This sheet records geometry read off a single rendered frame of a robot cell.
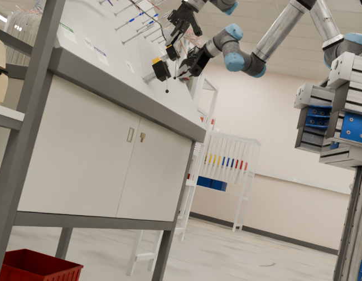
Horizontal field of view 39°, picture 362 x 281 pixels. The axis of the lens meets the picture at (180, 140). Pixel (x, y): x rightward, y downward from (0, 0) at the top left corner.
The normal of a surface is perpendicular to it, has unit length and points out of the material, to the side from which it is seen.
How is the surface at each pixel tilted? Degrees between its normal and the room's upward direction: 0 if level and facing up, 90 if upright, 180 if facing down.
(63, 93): 90
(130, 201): 90
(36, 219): 90
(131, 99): 90
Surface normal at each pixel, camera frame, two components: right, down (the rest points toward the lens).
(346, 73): 0.01, -0.08
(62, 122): 0.89, 0.18
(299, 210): -0.33, -0.16
